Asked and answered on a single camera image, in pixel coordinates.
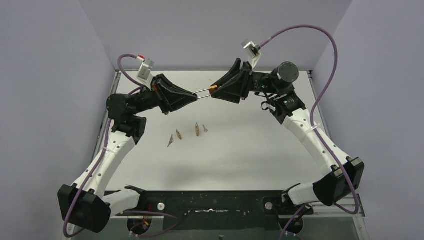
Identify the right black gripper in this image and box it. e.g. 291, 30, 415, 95
210, 59, 281, 104

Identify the small brass padlock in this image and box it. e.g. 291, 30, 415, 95
193, 85, 219, 100

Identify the brass padlock shackle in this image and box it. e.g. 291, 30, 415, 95
194, 122, 200, 137

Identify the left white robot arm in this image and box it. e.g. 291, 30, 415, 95
57, 74, 198, 238

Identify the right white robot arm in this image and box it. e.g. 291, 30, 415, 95
209, 58, 365, 214

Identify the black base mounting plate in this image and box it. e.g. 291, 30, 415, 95
123, 190, 301, 231

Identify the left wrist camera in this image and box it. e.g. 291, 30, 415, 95
136, 55, 155, 89

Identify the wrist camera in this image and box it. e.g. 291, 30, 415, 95
241, 39, 262, 69
136, 55, 155, 89

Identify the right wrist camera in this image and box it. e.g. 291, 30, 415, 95
241, 39, 262, 69

